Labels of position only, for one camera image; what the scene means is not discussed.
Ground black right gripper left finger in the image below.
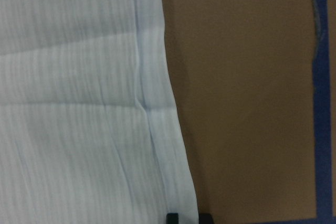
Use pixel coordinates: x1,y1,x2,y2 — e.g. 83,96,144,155
166,213,179,224

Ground light blue button shirt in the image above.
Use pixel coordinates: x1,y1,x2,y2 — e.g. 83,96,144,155
1,0,198,223

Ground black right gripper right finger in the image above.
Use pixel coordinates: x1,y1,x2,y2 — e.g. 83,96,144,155
198,212,214,224

